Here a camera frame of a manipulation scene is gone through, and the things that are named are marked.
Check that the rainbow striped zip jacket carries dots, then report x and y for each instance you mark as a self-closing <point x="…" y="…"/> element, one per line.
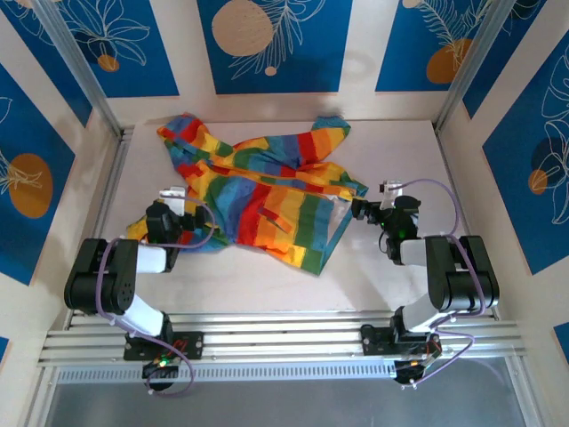
<point x="266" y="200"/>

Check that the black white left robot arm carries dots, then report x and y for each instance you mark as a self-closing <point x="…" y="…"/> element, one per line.
<point x="102" y="284"/>

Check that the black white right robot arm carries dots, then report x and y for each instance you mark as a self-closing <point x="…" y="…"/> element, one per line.
<point x="462" y="276"/>

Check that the grey metal sheet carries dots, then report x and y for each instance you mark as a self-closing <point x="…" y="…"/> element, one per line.
<point x="289" y="405"/>

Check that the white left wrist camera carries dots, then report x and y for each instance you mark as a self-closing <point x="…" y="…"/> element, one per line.
<point x="174" y="198"/>

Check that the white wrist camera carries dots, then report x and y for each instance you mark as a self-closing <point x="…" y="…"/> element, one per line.
<point x="391" y="189"/>
<point x="174" y="198"/>

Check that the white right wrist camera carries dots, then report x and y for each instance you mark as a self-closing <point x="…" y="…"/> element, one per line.
<point x="391" y="189"/>

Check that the aluminium side rail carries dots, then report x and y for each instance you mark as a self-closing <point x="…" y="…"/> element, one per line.
<point x="113" y="178"/>
<point x="446" y="155"/>

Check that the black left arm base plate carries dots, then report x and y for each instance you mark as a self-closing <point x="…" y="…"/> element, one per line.
<point x="191" y="344"/>

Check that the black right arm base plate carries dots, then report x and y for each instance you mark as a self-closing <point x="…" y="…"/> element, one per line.
<point x="375" y="340"/>

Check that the blue floral wall panel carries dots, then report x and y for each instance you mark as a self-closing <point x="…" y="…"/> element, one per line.
<point x="400" y="53"/>
<point x="524" y="200"/>
<point x="26" y="133"/>
<point x="502" y="66"/>
<point x="133" y="66"/>
<point x="302" y="66"/>
<point x="44" y="66"/>

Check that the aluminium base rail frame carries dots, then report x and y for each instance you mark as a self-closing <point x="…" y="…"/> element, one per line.
<point x="289" y="331"/>

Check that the aluminium corner post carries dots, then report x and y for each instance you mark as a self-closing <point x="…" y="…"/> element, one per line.
<point x="82" y="66"/>
<point x="467" y="66"/>

